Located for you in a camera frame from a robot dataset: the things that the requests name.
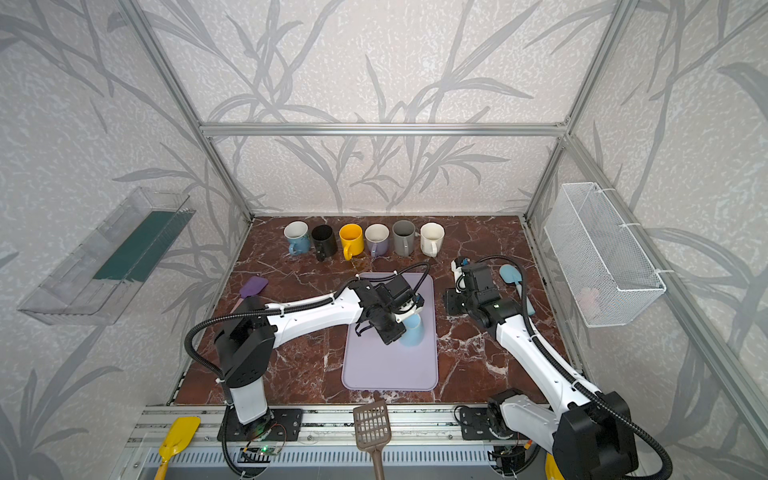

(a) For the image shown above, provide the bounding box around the light blue mug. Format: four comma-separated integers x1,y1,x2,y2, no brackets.
399,313,424,347

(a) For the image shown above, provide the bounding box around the purple mug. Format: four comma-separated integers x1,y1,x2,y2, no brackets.
364,223,390,259

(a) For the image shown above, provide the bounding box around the white faceted mug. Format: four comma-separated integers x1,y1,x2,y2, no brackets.
420,222,445,258

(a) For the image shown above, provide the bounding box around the yellow mug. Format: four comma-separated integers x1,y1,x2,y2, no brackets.
339,223,365,261

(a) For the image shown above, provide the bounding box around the grey mug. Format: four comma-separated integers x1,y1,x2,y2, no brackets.
392,220,416,257

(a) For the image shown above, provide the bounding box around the black mug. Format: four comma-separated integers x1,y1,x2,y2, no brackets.
310,224,338,262

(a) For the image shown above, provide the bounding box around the teal patterned mug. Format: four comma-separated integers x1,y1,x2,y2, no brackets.
283,221,311,256

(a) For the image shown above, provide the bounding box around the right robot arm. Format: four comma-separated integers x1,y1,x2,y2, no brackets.
444,256,673,479

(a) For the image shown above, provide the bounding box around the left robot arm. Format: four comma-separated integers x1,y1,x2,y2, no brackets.
183,262,430,440

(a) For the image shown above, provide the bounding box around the light blue spatula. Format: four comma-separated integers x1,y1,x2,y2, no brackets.
499,264,535,316

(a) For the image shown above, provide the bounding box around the lavender tray mat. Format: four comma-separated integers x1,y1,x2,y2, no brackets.
342,277,438,391

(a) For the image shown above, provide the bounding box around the brown slotted spatula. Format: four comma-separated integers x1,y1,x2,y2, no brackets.
352,400,392,480

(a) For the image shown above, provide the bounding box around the yellow work glove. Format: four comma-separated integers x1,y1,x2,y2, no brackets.
545,454,564,480

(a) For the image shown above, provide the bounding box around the clear plastic shelf bin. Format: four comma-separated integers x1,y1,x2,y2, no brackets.
18,187,196,326

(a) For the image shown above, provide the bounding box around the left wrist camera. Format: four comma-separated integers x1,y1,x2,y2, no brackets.
394,294,424,323

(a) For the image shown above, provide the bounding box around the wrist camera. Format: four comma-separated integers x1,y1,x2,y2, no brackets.
394,294,424,323
451,256,470,292

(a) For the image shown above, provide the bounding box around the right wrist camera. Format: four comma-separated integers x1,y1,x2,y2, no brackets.
451,256,470,292

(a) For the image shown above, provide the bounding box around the purple spatula pink handle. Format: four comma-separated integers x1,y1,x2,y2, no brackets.
232,276,268,313

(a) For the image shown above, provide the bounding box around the white wire basket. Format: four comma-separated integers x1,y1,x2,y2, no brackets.
544,182,666,328

